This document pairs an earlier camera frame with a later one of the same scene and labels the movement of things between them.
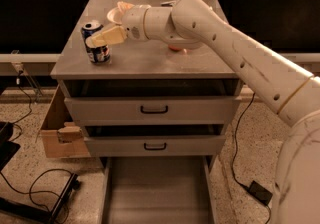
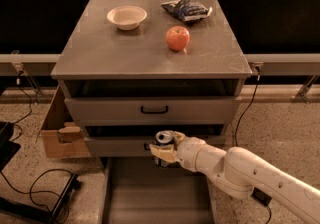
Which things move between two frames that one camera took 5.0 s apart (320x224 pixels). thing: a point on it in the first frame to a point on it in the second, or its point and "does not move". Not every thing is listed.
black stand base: x=38 y=214 does not move
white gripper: x=134 y=22 to x=187 y=151
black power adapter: x=257 y=190 does not move
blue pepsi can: x=99 y=55 to x=162 y=138
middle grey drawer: x=155 y=146 does not move
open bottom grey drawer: x=157 y=190 does not move
